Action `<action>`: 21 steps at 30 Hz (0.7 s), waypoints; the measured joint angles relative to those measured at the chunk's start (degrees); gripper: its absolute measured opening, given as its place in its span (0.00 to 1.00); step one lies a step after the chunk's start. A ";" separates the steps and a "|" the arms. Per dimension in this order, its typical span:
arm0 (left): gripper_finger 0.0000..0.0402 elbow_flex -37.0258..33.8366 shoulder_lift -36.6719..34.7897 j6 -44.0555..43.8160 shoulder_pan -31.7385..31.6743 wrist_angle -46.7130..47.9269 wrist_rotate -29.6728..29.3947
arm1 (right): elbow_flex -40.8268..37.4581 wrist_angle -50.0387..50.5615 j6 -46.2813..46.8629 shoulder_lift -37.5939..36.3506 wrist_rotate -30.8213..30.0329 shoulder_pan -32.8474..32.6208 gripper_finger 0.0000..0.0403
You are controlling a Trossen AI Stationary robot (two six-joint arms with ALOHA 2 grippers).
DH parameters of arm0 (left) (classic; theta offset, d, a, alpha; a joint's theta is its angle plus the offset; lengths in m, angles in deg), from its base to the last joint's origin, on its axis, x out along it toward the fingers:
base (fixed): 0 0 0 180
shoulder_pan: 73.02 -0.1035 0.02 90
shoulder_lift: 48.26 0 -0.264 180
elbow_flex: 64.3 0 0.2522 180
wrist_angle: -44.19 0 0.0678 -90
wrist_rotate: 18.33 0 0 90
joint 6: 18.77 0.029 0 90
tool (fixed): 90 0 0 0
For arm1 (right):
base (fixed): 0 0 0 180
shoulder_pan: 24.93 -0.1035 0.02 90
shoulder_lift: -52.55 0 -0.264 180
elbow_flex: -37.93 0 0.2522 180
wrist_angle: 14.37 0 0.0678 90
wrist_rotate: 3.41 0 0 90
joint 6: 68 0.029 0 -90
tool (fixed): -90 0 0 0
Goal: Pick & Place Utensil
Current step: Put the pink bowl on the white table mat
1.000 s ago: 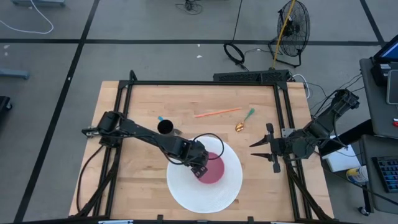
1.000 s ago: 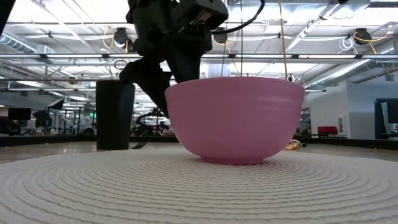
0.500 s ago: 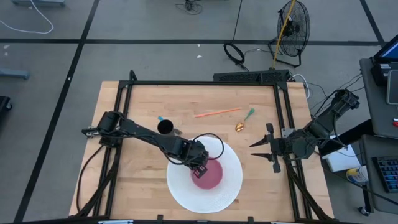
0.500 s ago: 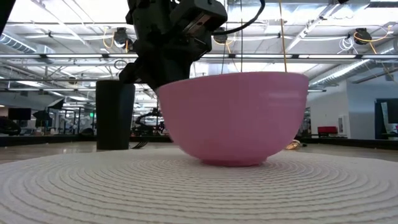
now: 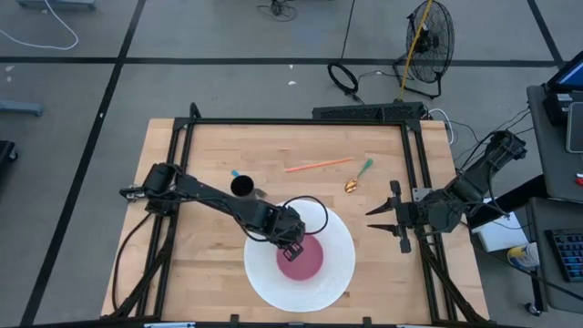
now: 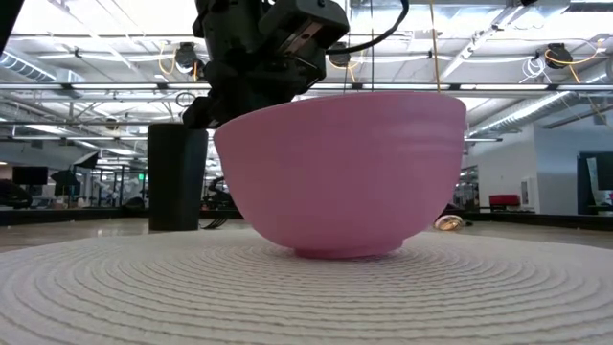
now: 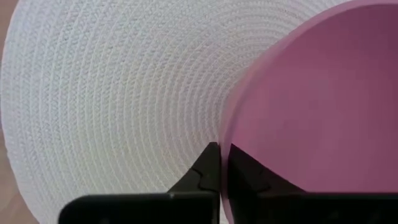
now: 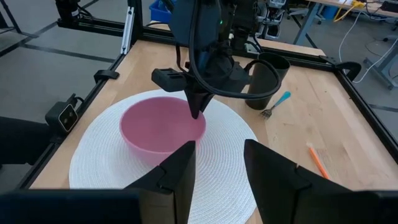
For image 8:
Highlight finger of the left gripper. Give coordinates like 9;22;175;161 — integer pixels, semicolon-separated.
185;89;200;120
198;90;216;118

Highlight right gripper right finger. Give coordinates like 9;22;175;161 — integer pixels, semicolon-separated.
243;139;352;224

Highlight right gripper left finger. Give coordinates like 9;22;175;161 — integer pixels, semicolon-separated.
124;140;197;224

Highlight black plastic cup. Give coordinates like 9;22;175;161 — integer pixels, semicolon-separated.
244;52;291;111

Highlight pink plastic bowl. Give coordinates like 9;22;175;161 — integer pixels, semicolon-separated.
119;96;206;167

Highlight white round woven placemat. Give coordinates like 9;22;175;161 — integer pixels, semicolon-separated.
68;89;259;224

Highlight blue plastic bin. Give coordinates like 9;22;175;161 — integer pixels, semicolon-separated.
149;0;175;24

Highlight wooden workbench grey legs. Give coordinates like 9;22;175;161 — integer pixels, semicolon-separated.
292;0;398;91

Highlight dark bulky object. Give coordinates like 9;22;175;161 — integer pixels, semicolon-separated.
0;116;52;166

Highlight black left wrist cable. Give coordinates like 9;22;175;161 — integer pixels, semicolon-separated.
175;0;283;100

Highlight fork with blue handle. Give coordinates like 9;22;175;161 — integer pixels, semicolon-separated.
259;91;292;121

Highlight black cable clamp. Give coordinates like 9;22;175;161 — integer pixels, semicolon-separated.
320;55;362;82
93;70;120;84

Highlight small black depth camera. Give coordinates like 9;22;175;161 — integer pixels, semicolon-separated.
45;93;85;135

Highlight white cable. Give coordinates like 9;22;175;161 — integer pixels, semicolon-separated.
338;12;398;84

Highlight black aluminium frame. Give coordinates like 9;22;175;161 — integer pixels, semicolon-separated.
0;0;398;190

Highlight yellow cable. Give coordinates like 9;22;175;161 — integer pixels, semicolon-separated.
334;0;366;22

